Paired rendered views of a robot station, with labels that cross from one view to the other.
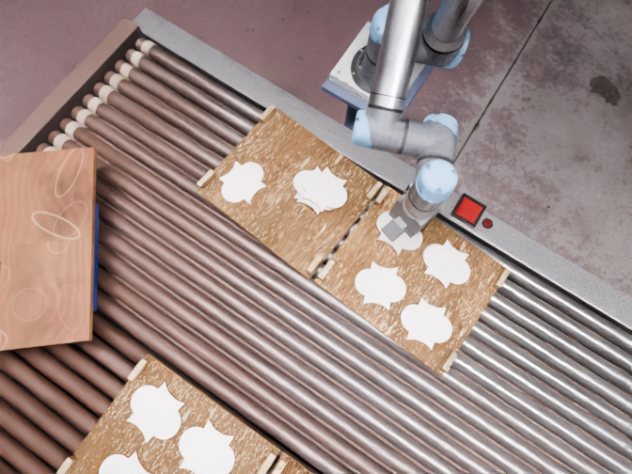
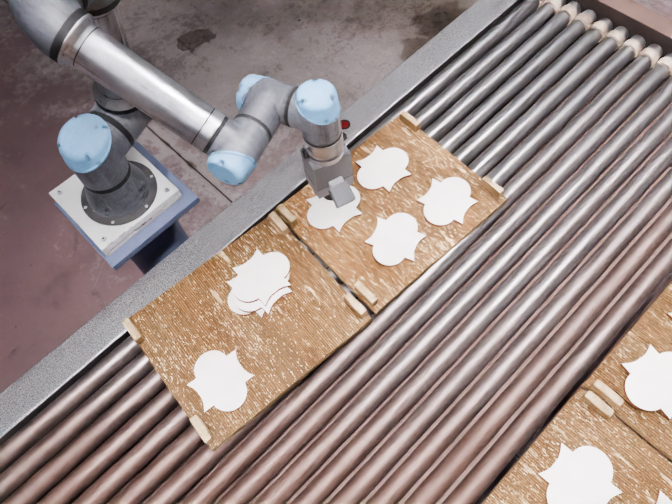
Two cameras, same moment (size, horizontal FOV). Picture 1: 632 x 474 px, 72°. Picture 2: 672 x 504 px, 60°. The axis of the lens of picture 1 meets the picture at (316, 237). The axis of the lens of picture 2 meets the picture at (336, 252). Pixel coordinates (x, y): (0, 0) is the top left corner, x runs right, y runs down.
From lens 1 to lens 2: 0.43 m
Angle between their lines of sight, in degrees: 25
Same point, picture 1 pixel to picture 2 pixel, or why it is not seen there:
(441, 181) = (323, 92)
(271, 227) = (293, 353)
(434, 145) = (276, 96)
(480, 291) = (419, 144)
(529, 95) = not seen: hidden behind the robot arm
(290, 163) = (211, 315)
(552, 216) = not seen: hidden behind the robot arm
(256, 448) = (576, 417)
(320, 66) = (37, 327)
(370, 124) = (231, 150)
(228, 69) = (40, 379)
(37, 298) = not seen: outside the picture
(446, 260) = (378, 167)
